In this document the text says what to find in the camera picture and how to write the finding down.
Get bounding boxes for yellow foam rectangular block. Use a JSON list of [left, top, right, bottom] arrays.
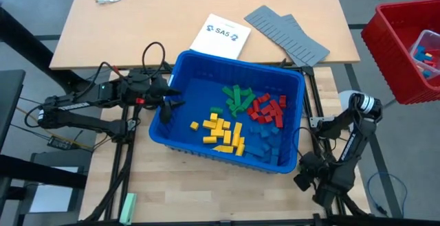
[[232, 122, 243, 148]]

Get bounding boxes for black desk leg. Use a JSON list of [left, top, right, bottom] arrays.
[[0, 6, 99, 105]]

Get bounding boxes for white round floor base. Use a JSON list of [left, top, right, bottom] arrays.
[[338, 89, 382, 135]]

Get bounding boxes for white SA5 paper sheet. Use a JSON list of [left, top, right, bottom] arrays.
[[189, 12, 252, 60]]

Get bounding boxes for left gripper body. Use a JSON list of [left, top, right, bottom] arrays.
[[118, 74, 170, 110]]

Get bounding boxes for wooden desk top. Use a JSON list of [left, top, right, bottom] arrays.
[[49, 0, 361, 71]]

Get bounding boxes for slotted grey bin divider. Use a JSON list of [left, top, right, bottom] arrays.
[[243, 5, 331, 67]]

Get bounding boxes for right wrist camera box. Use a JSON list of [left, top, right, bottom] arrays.
[[293, 172, 312, 192]]

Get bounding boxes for black camera cable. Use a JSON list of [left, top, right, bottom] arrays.
[[141, 41, 167, 80]]

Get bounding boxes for red plastic bin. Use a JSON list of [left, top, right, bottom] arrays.
[[360, 0, 440, 105]]

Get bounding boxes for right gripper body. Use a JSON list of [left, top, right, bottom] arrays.
[[298, 151, 355, 192]]

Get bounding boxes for silver corner bracket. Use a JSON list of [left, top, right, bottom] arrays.
[[308, 115, 326, 129]]

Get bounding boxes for small red foam block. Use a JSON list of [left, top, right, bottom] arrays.
[[273, 109, 285, 129]]

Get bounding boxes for clear plastic container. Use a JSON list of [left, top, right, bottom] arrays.
[[408, 29, 440, 81]]

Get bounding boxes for grey floor stand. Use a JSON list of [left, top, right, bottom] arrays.
[[15, 149, 85, 226]]

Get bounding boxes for black flat panel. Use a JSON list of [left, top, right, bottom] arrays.
[[0, 69, 27, 151]]

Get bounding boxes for green foam long block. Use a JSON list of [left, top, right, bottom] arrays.
[[240, 93, 257, 111], [232, 84, 241, 107]]

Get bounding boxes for blue toy piece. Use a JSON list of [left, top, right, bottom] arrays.
[[413, 45, 433, 62]]

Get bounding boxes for black frame strut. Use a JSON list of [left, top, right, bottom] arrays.
[[82, 150, 135, 223], [338, 193, 371, 217]]

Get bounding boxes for blue floor cable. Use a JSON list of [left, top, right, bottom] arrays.
[[365, 171, 409, 217]]

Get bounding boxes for small black electronics box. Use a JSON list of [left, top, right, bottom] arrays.
[[47, 135, 74, 150]]

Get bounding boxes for large blue plastic bin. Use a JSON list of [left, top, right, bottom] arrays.
[[148, 49, 307, 174]]

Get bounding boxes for plain grey bin divider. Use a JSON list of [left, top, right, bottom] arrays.
[[280, 12, 312, 68]]

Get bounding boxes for black bar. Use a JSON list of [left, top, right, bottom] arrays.
[[0, 154, 87, 190]]

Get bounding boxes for pale green object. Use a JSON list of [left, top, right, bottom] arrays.
[[118, 192, 138, 226]]

